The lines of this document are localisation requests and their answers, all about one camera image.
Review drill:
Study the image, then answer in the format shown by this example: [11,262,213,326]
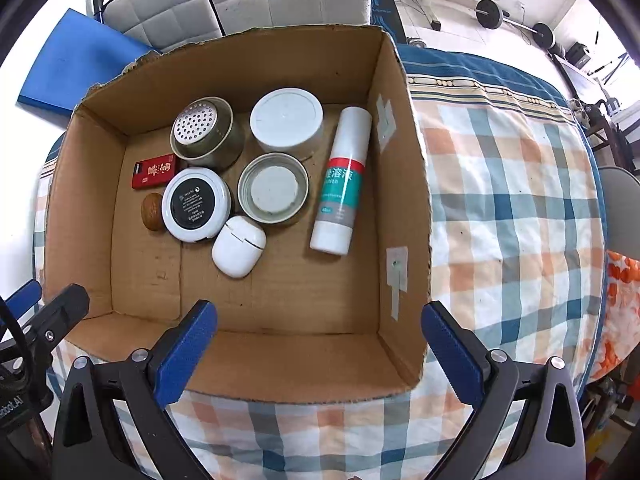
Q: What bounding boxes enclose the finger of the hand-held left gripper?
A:
[20,284,91,376]
[0,280,43,319]

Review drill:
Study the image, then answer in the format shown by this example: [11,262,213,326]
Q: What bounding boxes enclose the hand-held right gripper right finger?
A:
[421,301,587,480]

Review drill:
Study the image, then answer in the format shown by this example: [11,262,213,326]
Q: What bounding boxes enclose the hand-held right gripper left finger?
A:
[52,300,219,480]

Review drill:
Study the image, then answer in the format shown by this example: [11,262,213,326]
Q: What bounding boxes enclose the cardboard box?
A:
[40,24,433,406]

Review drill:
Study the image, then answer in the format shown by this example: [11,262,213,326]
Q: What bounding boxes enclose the metal strainer cup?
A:
[170,96,246,171]

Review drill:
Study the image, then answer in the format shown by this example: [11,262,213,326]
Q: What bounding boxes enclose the white round jar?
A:
[249,87,324,159]

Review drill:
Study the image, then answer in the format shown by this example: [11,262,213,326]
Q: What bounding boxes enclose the white earbud case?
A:
[211,216,267,279]

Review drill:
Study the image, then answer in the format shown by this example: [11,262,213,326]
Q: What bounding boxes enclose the brown walnut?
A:
[141,192,166,233]

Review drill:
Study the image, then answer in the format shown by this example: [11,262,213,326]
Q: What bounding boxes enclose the white tin with black label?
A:
[161,167,233,242]

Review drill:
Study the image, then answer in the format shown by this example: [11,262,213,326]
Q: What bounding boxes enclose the small red box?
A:
[131,156,180,191]

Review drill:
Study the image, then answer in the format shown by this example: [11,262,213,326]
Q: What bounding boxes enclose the orange floral cloth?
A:
[597,250,640,376]

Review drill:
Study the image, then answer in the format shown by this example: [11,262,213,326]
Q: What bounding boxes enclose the plaid tablecloth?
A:
[32,42,608,480]

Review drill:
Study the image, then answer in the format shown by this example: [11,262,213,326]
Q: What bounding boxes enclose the open metal tin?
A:
[237,152,311,225]

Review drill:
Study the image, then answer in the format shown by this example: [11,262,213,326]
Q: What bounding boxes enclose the white spray bottle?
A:
[309,106,373,256]

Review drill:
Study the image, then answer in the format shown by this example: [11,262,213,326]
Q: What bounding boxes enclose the grey chair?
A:
[597,165,640,256]

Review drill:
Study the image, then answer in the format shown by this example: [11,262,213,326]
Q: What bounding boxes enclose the blue foam mat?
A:
[17,7,156,113]

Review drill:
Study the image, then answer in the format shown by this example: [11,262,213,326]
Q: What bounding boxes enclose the black exercise machine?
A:
[552,42,636,171]

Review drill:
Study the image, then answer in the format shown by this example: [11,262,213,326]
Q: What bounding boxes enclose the black barbell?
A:
[474,0,556,50]

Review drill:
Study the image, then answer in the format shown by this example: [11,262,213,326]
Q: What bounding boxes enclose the dark blue patterned board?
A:
[371,0,408,43]

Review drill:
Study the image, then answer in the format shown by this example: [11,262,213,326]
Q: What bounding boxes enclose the quilted grey sofa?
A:
[92,0,373,53]

